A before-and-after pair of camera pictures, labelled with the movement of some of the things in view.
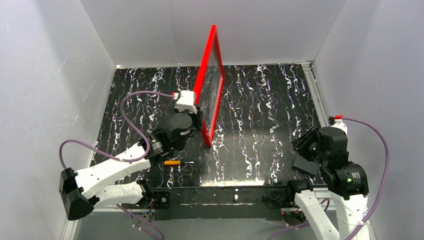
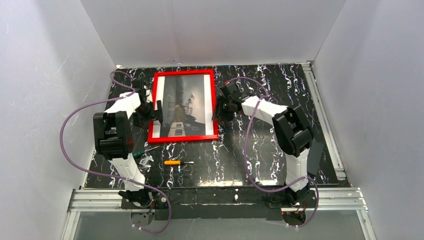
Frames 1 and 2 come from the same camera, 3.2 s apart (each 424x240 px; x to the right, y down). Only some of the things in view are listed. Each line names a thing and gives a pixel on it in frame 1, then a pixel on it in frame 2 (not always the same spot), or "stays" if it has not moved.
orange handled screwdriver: x=176 y=162 stays
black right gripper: x=306 y=145 -> x=219 y=109
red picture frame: x=209 y=85 -> x=186 y=98
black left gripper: x=199 y=118 -> x=154 y=112
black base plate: x=256 y=203 stays
